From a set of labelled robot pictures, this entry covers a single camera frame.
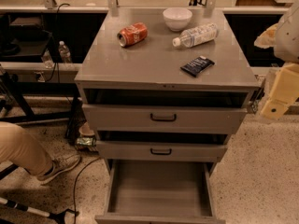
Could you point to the white ceramic bowl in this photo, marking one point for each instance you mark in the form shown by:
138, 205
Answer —
177, 18

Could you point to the red soda can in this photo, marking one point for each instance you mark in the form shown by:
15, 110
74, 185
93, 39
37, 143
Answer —
132, 34

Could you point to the small water bottle background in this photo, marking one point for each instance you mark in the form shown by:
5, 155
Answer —
64, 52

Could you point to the green packet on floor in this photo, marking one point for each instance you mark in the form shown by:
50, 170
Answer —
85, 143

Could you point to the clear plastic water bottle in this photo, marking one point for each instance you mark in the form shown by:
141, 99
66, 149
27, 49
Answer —
196, 36

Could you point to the grey metal drawer cabinet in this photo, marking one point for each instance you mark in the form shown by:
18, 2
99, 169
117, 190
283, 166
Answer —
148, 73

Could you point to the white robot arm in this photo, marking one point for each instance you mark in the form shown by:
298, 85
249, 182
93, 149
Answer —
283, 37

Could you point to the black white striped pole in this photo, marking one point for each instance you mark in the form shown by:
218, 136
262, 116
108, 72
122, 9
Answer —
58, 218

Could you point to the black table frame left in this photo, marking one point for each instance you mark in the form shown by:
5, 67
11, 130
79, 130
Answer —
10, 87

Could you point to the grey top drawer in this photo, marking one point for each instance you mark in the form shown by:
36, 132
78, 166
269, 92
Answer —
164, 119

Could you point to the grey middle drawer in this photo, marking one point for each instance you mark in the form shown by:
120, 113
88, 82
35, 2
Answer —
152, 151

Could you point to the grey sneaker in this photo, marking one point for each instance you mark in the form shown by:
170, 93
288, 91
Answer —
60, 165

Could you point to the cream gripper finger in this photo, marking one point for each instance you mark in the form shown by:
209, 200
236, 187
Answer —
283, 93

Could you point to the grey open bottom drawer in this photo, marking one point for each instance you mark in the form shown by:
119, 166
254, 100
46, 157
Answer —
158, 192

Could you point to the person leg beige trousers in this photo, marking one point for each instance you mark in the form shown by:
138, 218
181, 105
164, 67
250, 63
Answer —
21, 148

